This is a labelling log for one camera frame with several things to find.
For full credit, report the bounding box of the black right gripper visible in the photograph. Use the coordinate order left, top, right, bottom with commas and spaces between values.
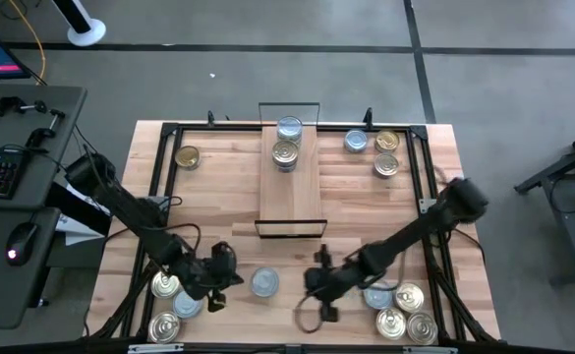
304, 242, 368, 325

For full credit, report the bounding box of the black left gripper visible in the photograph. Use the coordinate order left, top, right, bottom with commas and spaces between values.
181, 240, 246, 315

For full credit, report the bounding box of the deep gold seafood can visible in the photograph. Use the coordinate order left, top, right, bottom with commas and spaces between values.
174, 145, 202, 171

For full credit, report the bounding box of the white paper sheet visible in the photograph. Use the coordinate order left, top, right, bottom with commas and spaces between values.
53, 179, 107, 247

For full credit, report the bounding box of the black computer mouse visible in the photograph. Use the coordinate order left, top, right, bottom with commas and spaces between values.
4, 220, 40, 268

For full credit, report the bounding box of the dark grey computer desk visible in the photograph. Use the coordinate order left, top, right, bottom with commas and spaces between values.
0, 83, 89, 330

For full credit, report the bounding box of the black desk clamp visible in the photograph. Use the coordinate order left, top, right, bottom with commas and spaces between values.
24, 107, 67, 149
0, 92, 50, 118

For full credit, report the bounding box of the black equipment stand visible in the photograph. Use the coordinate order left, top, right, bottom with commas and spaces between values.
512, 125, 575, 289

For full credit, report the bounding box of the white pole stand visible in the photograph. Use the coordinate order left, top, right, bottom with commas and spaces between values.
49, 0, 107, 48

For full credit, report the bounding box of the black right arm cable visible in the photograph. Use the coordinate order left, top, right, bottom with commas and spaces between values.
293, 292, 329, 335

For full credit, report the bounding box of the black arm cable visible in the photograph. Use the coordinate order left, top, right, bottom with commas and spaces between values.
293, 292, 329, 335
158, 194, 203, 253

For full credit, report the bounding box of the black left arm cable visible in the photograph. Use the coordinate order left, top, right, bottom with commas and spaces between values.
158, 194, 203, 253

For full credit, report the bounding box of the grey metal bracket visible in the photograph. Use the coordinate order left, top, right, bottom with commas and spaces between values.
127, 343, 185, 354
402, 346, 460, 354

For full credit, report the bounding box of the wooden shelf with black frame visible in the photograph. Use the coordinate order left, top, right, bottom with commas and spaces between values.
251, 101, 326, 241

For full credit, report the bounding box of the black aluminium table frame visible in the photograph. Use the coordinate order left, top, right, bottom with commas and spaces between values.
85, 110, 502, 354

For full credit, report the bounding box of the yellow cable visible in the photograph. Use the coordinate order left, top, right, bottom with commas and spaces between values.
6, 0, 48, 86

